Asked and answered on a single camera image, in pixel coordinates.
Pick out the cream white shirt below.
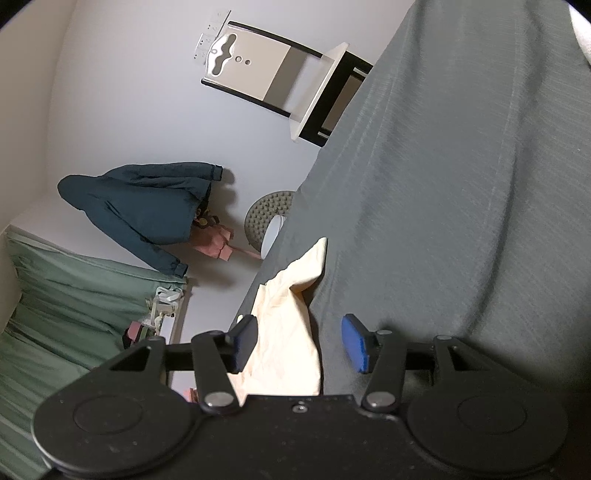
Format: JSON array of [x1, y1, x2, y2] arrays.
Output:
[[228, 237, 328, 404]]

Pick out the windowsill clutter items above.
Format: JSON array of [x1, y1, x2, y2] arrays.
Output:
[[122, 287, 184, 349]]

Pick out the pink hanging garment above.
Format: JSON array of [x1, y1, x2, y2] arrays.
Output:
[[189, 224, 262, 261]]

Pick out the white plastic bucket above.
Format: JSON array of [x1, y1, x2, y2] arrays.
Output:
[[260, 215, 286, 259]]

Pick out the green curtain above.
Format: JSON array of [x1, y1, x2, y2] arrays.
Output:
[[1, 231, 186, 479]]

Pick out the dark teal hanging jacket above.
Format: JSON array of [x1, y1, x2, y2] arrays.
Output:
[[57, 162, 223, 277]]

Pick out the grey bed sheet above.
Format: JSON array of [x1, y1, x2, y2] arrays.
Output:
[[256, 1, 590, 395]]

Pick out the white and black chair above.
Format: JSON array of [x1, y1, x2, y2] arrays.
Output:
[[201, 21, 373, 147]]

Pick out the white wall socket strip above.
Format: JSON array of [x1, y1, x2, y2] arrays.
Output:
[[193, 8, 231, 63]]

